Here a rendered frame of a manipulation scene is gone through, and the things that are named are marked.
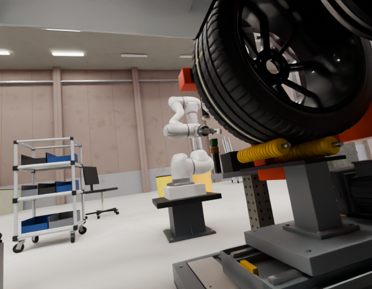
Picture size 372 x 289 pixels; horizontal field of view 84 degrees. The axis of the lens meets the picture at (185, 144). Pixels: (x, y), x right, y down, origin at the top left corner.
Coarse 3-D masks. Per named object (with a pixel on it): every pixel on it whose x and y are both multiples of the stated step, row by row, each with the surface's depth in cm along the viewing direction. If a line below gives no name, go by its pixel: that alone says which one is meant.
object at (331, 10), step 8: (320, 0) 43; (328, 0) 42; (336, 0) 41; (328, 8) 43; (336, 8) 42; (344, 8) 41; (336, 16) 43; (344, 16) 43; (352, 16) 41; (344, 24) 43; (352, 24) 43; (360, 24) 42; (368, 24) 41; (360, 32) 43; (368, 32) 44
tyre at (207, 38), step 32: (224, 0) 62; (224, 32) 60; (192, 64) 79; (224, 64) 59; (224, 96) 65; (256, 96) 59; (224, 128) 79; (256, 128) 67; (288, 128) 60; (320, 128) 63
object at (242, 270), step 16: (224, 256) 74; (240, 256) 70; (256, 256) 69; (224, 272) 75; (240, 272) 63; (256, 272) 57; (272, 272) 60; (288, 272) 53; (336, 272) 53; (352, 272) 55; (368, 272) 50; (256, 288) 56; (272, 288) 49; (288, 288) 49; (304, 288) 50; (320, 288) 50; (336, 288) 47; (352, 288) 48; (368, 288) 49
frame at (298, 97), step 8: (248, 32) 96; (256, 32) 97; (256, 40) 103; (272, 40) 100; (280, 40) 100; (272, 48) 104; (280, 48) 100; (288, 48) 101; (288, 56) 101; (296, 56) 101; (296, 72) 101; (296, 80) 104; (304, 80) 100; (296, 96) 102; (304, 96) 97; (208, 112) 89
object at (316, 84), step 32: (256, 0) 77; (288, 0) 80; (288, 32) 93; (320, 32) 84; (352, 32) 76; (256, 64) 81; (288, 64) 90; (320, 64) 89; (352, 64) 76; (288, 96) 87; (320, 96) 85; (352, 96) 69
